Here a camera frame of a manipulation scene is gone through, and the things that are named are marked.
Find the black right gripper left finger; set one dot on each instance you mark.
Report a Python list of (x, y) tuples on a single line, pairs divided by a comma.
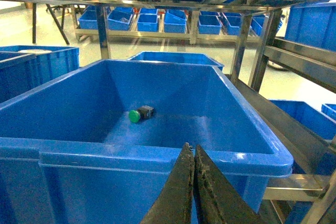
[(174, 203)]

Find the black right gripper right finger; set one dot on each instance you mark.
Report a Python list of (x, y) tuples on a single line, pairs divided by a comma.
[(216, 199)]

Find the green mushroom push button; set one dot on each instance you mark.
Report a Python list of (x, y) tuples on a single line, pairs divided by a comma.
[(144, 112)]

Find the large blue bin right shelf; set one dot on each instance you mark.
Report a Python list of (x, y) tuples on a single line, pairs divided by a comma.
[(70, 154)]

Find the large blue bin shelf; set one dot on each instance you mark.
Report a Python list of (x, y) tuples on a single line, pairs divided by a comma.
[(70, 154), (18, 74)]

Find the large blue bin left shelf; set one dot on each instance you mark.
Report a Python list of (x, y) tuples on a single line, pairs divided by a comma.
[(18, 74)]

